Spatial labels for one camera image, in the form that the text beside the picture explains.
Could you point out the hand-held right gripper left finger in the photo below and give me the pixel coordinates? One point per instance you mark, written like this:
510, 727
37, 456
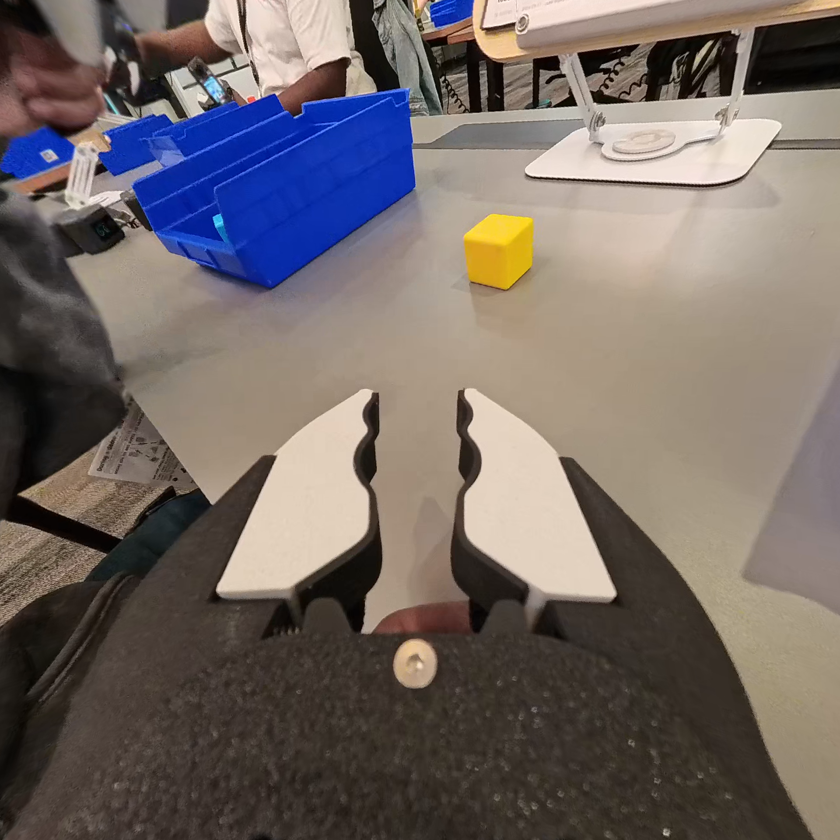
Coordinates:
302, 518

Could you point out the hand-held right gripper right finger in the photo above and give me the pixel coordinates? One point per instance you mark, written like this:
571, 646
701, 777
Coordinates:
531, 518

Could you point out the cyan cube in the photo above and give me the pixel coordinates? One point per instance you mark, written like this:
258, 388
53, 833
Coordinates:
221, 229

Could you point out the yellow cube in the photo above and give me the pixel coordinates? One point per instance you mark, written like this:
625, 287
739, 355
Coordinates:
495, 253

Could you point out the blue plastic bin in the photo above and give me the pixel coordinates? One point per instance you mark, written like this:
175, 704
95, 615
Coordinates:
138, 144
315, 197
453, 12
26, 151

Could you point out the person's left forearm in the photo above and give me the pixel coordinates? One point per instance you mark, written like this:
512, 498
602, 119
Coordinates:
46, 328

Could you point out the grey desk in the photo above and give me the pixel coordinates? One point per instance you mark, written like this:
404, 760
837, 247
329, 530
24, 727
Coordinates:
590, 367

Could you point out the person's left hand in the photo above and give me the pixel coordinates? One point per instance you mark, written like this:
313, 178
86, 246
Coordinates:
46, 92

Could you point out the person's blue jeans leg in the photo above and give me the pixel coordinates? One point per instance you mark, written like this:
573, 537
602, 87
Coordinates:
157, 538

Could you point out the printed paper sheet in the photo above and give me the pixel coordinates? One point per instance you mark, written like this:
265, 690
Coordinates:
138, 453

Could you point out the small black device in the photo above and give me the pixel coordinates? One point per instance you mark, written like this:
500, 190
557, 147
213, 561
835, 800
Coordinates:
92, 229

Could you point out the blue denim jacket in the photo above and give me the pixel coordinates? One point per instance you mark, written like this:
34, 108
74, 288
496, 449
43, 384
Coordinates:
407, 52

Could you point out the printed instruction sheet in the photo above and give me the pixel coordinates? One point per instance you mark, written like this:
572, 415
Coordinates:
499, 14

